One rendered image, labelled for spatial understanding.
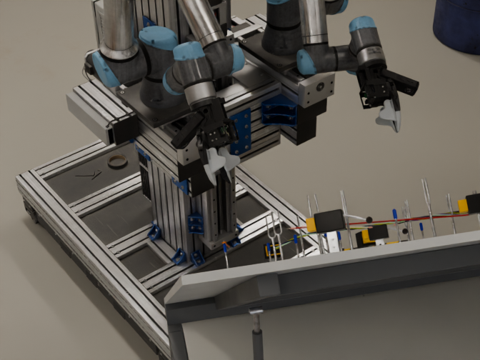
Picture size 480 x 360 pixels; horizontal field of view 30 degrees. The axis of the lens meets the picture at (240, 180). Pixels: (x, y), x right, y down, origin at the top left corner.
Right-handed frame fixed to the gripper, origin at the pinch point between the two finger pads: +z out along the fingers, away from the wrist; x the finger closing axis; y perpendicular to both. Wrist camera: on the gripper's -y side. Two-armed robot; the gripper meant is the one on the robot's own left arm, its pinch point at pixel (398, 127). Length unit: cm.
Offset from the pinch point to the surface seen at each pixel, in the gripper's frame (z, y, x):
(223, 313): 33, 50, -42
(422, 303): 40, -8, -37
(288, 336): 44, 34, -38
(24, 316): -10, 112, -159
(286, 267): 54, 55, 59
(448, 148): -70, -101, -175
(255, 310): 53, 56, 31
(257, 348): 59, 56, 23
